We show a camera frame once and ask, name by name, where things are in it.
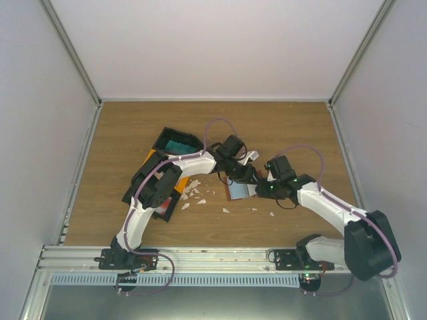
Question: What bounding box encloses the brown leather card holder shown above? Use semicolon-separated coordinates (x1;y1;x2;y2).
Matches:
226;168;263;201

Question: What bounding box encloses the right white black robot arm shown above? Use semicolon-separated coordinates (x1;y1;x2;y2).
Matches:
256;175;402;281

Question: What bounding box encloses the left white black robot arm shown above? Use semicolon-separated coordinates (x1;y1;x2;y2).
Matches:
105;151;259;269

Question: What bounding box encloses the teal card stack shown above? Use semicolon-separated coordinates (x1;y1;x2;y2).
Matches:
164;140;197;155

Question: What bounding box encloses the black bin with teal cards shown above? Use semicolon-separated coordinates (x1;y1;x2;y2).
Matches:
152;127;203;153

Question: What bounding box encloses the black bin with red cards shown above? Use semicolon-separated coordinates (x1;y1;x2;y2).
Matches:
152;189;181;222

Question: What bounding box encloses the orange plastic bin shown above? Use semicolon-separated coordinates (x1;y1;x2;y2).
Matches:
143;149;189;194

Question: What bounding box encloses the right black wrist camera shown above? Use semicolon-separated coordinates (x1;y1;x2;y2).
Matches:
265;155;296;181

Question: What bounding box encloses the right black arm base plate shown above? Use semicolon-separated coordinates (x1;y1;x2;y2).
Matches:
266;249;335;271

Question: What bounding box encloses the grey slotted cable duct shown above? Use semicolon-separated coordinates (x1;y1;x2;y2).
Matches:
51;273;300;288

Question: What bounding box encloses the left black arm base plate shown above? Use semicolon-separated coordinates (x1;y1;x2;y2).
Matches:
94;248;158;271

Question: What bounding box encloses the aluminium front rail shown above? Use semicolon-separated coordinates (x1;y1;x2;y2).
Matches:
36;245;350;275

